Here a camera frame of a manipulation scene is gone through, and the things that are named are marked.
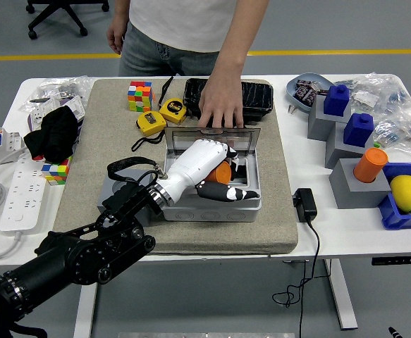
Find white power strip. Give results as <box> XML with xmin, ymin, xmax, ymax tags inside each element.
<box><xmin>0</xmin><ymin>151</ymin><xmax>50</xmax><ymax>233</ymax></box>

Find yellow lemon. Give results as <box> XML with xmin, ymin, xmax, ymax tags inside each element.
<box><xmin>389</xmin><ymin>175</ymin><xmax>411</xmax><ymax>213</ymax></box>

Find person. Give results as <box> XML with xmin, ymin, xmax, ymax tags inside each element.
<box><xmin>117</xmin><ymin>0</ymin><xmax>271</xmax><ymax>77</ymax></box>

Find white table leg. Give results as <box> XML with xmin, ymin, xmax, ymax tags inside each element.
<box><xmin>73</xmin><ymin>281</ymin><xmax>101</xmax><ymax>338</ymax></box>
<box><xmin>323</xmin><ymin>258</ymin><xmax>359</xmax><ymax>331</ymax></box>

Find blue-grey bowl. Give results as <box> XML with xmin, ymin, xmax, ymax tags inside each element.
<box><xmin>285</xmin><ymin>73</ymin><xmax>336</xmax><ymax>113</ymax></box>

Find multicolour puzzle cube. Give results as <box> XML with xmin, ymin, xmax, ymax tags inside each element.
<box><xmin>40</xmin><ymin>156</ymin><xmax>73</xmax><ymax>187</ymax></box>
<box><xmin>127</xmin><ymin>80</ymin><xmax>156</xmax><ymax>113</ymax></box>

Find dark snack packets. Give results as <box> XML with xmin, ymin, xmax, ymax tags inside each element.
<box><xmin>294</xmin><ymin>80</ymin><xmax>328</xmax><ymax>106</ymax></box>

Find black table control panel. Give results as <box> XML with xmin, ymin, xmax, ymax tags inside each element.
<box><xmin>371</xmin><ymin>256</ymin><xmax>411</xmax><ymax>266</ymax></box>

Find black adapter cord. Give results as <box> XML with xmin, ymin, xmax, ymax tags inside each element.
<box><xmin>271</xmin><ymin>218</ymin><xmax>321</xmax><ymax>338</ymax></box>

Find person's right hand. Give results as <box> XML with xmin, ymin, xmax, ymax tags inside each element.
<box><xmin>106</xmin><ymin>20</ymin><xmax>125</xmax><ymax>56</ymax></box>

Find clear bag of small parts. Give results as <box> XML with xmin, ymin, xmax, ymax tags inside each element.
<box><xmin>18</xmin><ymin>75</ymin><xmax>95</xmax><ymax>113</ymax></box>

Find person's left hand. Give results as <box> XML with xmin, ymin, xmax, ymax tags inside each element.
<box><xmin>197</xmin><ymin>75</ymin><xmax>245</xmax><ymax>130</ymax></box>

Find grey block holder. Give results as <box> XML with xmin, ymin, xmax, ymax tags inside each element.
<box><xmin>324</xmin><ymin>121</ymin><xmax>375</xmax><ymax>169</ymax></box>
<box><xmin>329</xmin><ymin>158</ymin><xmax>392</xmax><ymax>210</ymax></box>
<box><xmin>307</xmin><ymin>94</ymin><xmax>352</xmax><ymax>142</ymax></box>

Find black plastic tray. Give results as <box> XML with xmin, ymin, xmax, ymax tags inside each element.
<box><xmin>183</xmin><ymin>77</ymin><xmax>274</xmax><ymax>124</ymax></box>

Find white circuit breaker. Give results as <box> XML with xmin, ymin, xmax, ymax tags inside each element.
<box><xmin>0</xmin><ymin>127</ymin><xmax>25</xmax><ymax>166</ymax></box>

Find black cloth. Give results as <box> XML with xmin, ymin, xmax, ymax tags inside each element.
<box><xmin>23</xmin><ymin>106</ymin><xmax>79</xmax><ymax>165</ymax></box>

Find grey block with round hole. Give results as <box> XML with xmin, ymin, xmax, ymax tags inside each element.
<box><xmin>97</xmin><ymin>168</ymin><xmax>157</xmax><ymax>226</ymax></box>

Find yellow tape measure black label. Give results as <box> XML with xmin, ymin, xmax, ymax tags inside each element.
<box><xmin>157</xmin><ymin>75</ymin><xmax>188</xmax><ymax>124</ymax></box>

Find orange cylinder battery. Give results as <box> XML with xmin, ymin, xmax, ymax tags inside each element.
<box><xmin>204</xmin><ymin>161</ymin><xmax>233</xmax><ymax>184</ymax></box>
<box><xmin>352</xmin><ymin>147</ymin><xmax>389</xmax><ymax>184</ymax></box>

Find yellow tape measure black strap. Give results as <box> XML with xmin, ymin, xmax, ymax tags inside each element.
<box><xmin>130</xmin><ymin>110</ymin><xmax>168</xmax><ymax>153</ymax></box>

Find black office chair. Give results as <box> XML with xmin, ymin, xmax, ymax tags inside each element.
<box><xmin>25</xmin><ymin>0</ymin><xmax>110</xmax><ymax>40</ymax></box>

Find clear bag of mixed parts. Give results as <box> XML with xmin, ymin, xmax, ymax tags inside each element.
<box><xmin>372</xmin><ymin>114</ymin><xmax>411</xmax><ymax>156</ymax></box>

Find blue plastic block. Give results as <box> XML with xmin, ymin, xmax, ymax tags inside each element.
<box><xmin>343</xmin><ymin>112</ymin><xmax>374</xmax><ymax>147</ymax></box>
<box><xmin>323</xmin><ymin>84</ymin><xmax>351</xmax><ymax>117</ymax></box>

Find clear bag of blue parts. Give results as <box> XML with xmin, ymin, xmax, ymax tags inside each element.
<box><xmin>345</xmin><ymin>73</ymin><xmax>411</xmax><ymax>117</ymax></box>

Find black power adapter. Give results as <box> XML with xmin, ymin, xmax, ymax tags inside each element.
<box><xmin>292</xmin><ymin>187</ymin><xmax>318</xmax><ymax>223</ymax></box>

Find white wall socket pack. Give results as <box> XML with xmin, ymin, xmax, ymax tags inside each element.
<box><xmin>27</xmin><ymin>95</ymin><xmax>86</xmax><ymax>134</ymax></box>

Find grey-brown mat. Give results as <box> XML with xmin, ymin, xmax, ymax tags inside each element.
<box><xmin>51</xmin><ymin>77</ymin><xmax>300</xmax><ymax>256</ymax></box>

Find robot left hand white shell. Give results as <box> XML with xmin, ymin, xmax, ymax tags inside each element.
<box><xmin>157</xmin><ymin>138</ymin><xmax>262</xmax><ymax>207</ymax></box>

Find grey junction box clear lid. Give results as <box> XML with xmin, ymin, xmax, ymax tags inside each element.
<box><xmin>161</xmin><ymin>126</ymin><xmax>264</xmax><ymax>223</ymax></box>

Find blue storage bin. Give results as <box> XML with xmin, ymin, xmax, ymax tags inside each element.
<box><xmin>378</xmin><ymin>162</ymin><xmax>411</xmax><ymax>231</ymax></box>

